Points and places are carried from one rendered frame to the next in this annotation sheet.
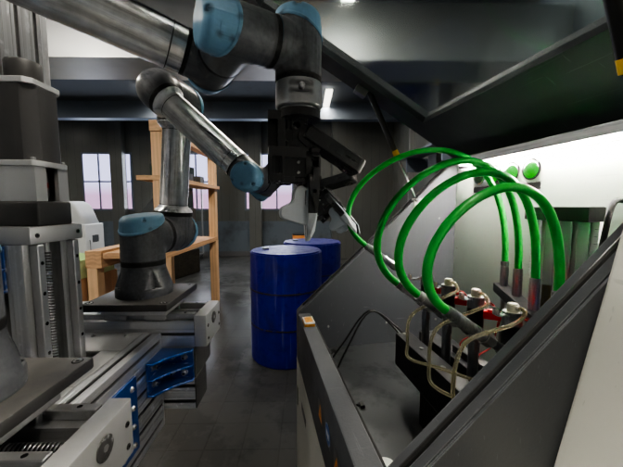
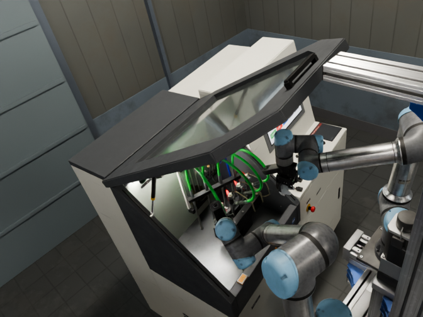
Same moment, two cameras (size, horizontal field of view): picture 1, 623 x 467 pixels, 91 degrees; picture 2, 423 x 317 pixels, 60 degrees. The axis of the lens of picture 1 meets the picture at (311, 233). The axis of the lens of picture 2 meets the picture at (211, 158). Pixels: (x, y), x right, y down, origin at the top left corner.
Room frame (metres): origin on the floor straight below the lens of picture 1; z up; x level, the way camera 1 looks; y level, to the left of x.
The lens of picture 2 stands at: (1.45, 0.79, 2.49)
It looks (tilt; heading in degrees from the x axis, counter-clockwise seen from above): 39 degrees down; 234
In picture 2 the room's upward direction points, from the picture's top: 13 degrees counter-clockwise
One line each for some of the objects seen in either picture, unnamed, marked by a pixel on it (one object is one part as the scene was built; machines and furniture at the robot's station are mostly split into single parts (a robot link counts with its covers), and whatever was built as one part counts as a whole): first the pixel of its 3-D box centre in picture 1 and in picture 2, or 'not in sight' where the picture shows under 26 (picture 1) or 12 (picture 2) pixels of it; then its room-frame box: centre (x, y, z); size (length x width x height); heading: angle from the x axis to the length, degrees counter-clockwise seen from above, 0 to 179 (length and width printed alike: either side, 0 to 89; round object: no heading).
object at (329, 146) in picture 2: not in sight; (308, 156); (-0.02, -0.24, 0.96); 0.70 x 0.22 x 0.03; 10
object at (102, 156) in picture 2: not in sight; (204, 187); (0.42, -0.78, 0.75); 1.40 x 0.28 x 1.50; 10
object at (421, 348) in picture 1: (456, 402); (239, 218); (0.57, -0.29, 0.91); 0.34 x 0.10 x 0.15; 10
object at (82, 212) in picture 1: (78, 235); not in sight; (6.12, 4.67, 0.69); 0.75 x 0.61 x 1.39; 89
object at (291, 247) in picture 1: (300, 290); not in sight; (2.92, 0.11, 0.47); 1.27 x 0.78 x 0.93; 174
